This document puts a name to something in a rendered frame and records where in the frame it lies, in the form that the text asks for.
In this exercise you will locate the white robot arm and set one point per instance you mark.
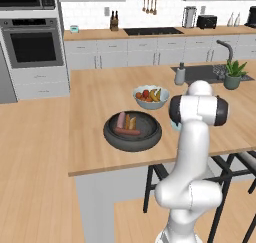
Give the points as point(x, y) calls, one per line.
point(193, 153)

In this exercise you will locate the tan bun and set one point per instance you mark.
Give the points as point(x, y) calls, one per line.
point(132, 122)
point(127, 121)

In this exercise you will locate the pink sausage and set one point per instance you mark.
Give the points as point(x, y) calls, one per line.
point(121, 120)

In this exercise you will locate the red-brown sausage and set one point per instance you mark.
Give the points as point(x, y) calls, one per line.
point(128, 131)

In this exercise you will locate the pale blue fruit bowl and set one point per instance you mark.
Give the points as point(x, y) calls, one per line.
point(151, 104)

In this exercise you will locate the dark grey bowl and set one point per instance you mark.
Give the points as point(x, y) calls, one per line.
point(146, 138)

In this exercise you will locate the pale blue plate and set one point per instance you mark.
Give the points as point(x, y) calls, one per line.
point(175, 125)

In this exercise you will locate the orange fruit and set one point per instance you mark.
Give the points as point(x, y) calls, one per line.
point(138, 95)

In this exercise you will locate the red apple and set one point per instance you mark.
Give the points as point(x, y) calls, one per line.
point(146, 93)

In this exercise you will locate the yellow banana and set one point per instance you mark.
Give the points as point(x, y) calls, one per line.
point(159, 93)
point(153, 96)

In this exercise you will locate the white lower cupboard run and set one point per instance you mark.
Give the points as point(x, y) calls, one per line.
point(143, 52)

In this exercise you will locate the grey soap dispenser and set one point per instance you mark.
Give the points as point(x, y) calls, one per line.
point(180, 75)

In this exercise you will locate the dark grey sink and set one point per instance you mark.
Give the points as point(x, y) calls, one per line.
point(200, 73)

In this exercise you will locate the black hob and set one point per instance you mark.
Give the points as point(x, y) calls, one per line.
point(153, 31)

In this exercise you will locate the white kitchen island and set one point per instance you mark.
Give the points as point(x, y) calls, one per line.
point(100, 200)

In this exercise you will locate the wooden knife block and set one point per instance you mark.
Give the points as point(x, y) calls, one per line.
point(114, 23)

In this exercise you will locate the white drawers under oven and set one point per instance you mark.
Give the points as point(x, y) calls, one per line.
point(40, 82)

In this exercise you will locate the small teal timer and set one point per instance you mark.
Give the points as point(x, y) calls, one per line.
point(74, 29)

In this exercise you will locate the green potted plant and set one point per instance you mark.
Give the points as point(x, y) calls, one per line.
point(232, 77)

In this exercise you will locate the black bar stool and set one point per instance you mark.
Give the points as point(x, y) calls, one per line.
point(250, 193)
point(226, 177)

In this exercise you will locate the grey curved tap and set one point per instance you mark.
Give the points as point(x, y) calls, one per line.
point(227, 46)

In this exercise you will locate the black toaster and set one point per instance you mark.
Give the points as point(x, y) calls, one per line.
point(206, 22)

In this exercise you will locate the grey fridge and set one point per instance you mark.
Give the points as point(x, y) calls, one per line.
point(6, 80)

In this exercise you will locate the white bottle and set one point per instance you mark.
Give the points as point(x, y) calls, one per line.
point(237, 20)
point(230, 20)

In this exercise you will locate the black coffee machine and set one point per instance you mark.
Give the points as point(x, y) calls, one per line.
point(251, 17)

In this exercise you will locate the grey wall socket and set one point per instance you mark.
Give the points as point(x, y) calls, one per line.
point(107, 11)
point(202, 9)

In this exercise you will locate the rail with hanging tools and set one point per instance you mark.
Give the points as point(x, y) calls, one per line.
point(150, 5)

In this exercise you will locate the steel wall oven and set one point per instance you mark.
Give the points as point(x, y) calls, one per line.
point(33, 43)

